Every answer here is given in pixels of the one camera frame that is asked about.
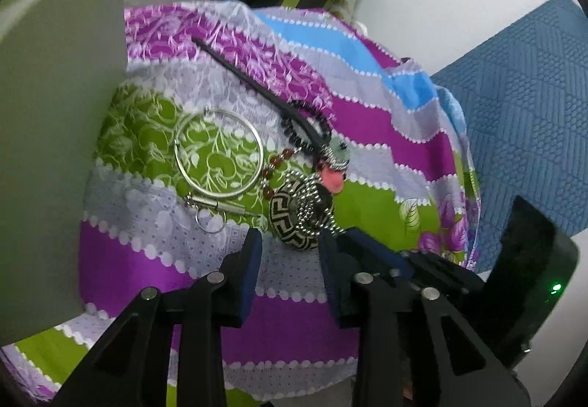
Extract black patterned bangle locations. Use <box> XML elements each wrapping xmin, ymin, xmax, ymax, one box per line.
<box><xmin>268</xmin><ymin>188</ymin><xmax>323</xmax><ymax>250</ymax></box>

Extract silver ball chain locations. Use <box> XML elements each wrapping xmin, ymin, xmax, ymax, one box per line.
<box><xmin>275</xmin><ymin>172</ymin><xmax>351</xmax><ymax>239</ymax></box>

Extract small silver key ring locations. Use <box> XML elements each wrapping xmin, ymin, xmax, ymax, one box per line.
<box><xmin>184</xmin><ymin>197</ymin><xmax>259</xmax><ymax>234</ymax></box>

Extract white cardboard box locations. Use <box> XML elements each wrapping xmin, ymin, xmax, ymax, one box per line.
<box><xmin>0</xmin><ymin>0</ymin><xmax>132</xmax><ymax>346</ymax></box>

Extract blue quilted bed cover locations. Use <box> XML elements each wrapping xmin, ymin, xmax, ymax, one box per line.
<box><xmin>429</xmin><ymin>0</ymin><xmax>588</xmax><ymax>274</ymax></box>

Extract black bead bracelet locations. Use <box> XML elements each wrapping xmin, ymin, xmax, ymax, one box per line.
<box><xmin>279</xmin><ymin>99</ymin><xmax>334</xmax><ymax>151</ymax></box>

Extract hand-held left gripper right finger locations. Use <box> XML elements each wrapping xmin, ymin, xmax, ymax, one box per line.
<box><xmin>319</xmin><ymin>231</ymin><xmax>529</xmax><ymax>407</ymax></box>

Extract pink hair clip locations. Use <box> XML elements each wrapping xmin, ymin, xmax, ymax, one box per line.
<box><xmin>316</xmin><ymin>163</ymin><xmax>344</xmax><ymax>195</ymax></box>

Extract large silver bangle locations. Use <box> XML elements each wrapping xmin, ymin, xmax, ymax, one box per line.
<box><xmin>173</xmin><ymin>108</ymin><xmax>266</xmax><ymax>199</ymax></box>

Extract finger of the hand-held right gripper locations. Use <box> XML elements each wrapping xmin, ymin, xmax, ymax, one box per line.
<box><xmin>339</xmin><ymin>227</ymin><xmax>415</xmax><ymax>275</ymax></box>

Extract red-brown bead bracelet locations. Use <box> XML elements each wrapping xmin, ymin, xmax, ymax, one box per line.
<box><xmin>261</xmin><ymin>148</ymin><xmax>295</xmax><ymax>202</ymax></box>

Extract colourful striped floral cloth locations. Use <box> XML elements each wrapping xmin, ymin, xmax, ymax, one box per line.
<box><xmin>0</xmin><ymin>0</ymin><xmax>483</xmax><ymax>407</ymax></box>

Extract silver green-stone pendant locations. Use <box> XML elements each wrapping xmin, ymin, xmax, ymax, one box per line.
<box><xmin>320</xmin><ymin>137</ymin><xmax>353</xmax><ymax>172</ymax></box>

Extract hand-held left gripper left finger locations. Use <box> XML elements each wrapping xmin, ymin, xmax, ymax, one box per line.
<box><xmin>50</xmin><ymin>228</ymin><xmax>264</xmax><ymax>407</ymax></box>

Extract black cord necklace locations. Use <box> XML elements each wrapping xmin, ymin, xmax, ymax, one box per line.
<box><xmin>191</xmin><ymin>36</ymin><xmax>330</xmax><ymax>151</ymax></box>

